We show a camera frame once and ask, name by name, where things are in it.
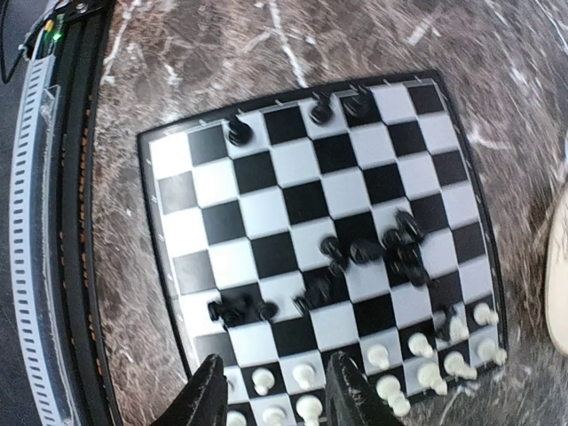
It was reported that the ceramic bird plate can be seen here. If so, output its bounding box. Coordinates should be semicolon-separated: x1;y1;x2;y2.
545;190;568;356

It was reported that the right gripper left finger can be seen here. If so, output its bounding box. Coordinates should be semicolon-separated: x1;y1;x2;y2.
153;354;228;426

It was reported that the green circuit board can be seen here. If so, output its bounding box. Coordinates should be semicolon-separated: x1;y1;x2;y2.
19;0;109;61

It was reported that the black chess piece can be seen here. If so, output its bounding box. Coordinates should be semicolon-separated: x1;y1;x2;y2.
228;115;253;146

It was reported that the black front rail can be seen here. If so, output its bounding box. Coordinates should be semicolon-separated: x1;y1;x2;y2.
56;1;122;425

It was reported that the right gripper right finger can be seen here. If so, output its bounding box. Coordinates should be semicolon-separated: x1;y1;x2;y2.
325;351;402;426

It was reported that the black and grey chessboard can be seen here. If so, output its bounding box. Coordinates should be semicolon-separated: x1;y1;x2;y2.
138;70;507;425

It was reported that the white slotted cable duct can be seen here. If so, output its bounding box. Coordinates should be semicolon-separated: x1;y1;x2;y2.
9;59;73;425

